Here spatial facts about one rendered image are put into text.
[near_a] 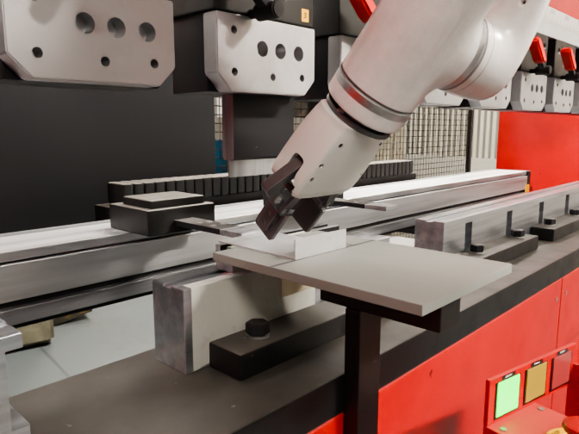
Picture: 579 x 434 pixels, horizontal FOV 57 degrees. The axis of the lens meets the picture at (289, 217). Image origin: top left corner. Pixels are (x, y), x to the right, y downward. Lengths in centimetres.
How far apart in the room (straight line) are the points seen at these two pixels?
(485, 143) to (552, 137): 180
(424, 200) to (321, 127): 95
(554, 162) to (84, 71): 243
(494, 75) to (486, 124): 395
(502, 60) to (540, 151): 221
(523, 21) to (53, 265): 62
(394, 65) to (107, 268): 51
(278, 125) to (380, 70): 21
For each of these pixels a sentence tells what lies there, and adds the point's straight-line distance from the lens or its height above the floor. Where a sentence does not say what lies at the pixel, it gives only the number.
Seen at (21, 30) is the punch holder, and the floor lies 121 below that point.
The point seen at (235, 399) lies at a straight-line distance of 56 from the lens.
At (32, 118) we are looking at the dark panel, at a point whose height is 115.
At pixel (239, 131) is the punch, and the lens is 63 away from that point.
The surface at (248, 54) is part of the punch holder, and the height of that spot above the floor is 121.
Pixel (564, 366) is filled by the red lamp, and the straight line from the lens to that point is 85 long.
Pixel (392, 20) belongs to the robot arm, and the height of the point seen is 123.
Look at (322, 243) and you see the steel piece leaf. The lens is 59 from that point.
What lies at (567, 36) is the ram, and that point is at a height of 135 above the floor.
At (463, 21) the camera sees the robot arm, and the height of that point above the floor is 122.
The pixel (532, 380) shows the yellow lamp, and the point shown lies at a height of 82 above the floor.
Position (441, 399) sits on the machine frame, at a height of 76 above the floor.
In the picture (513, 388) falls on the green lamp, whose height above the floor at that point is 82.
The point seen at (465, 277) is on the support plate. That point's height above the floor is 100.
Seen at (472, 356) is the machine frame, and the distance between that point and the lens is 90.
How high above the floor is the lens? 114
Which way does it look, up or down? 9 degrees down
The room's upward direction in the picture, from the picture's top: straight up
